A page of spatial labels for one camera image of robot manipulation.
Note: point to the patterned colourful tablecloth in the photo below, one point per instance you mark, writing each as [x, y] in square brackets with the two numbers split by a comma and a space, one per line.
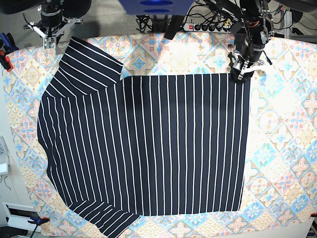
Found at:
[281, 162]

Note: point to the navy white striped T-shirt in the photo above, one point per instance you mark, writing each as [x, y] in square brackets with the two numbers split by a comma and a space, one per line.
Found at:
[122, 148]

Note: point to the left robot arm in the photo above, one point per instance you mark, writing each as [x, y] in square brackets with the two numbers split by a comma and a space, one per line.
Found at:
[258, 24]

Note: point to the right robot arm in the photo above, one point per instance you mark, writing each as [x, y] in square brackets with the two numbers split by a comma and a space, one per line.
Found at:
[56, 17]

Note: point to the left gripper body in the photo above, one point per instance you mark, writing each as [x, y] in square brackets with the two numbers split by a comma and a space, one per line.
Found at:
[239, 65]

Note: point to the white box on floor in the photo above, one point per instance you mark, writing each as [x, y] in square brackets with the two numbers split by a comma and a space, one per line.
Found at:
[19, 215]

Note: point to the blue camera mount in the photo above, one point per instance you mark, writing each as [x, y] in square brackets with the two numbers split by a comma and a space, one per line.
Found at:
[167, 7]

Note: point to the white power strip red switch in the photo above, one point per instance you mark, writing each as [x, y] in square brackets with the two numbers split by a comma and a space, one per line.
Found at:
[195, 27]

